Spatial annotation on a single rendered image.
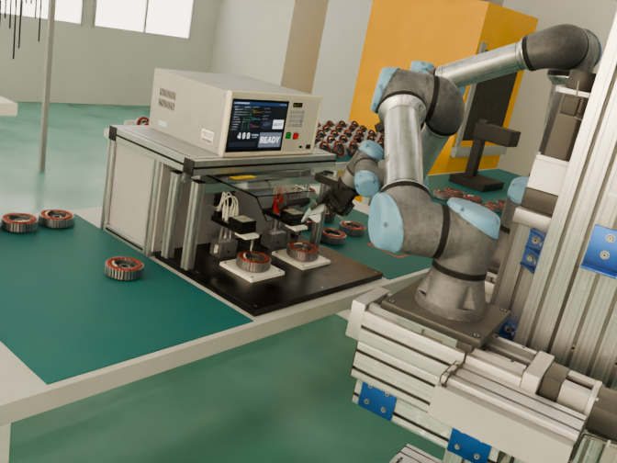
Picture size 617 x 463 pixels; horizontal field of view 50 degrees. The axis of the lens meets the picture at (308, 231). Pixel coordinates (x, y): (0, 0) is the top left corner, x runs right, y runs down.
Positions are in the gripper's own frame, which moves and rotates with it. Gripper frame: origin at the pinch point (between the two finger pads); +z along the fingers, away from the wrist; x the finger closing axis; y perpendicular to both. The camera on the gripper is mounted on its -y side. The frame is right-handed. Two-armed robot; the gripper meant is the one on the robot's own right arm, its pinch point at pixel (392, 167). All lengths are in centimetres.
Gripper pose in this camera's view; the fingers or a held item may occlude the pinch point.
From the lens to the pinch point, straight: 223.8
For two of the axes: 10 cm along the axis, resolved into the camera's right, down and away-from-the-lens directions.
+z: -1.8, 9.4, 3.0
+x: 5.3, -1.6, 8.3
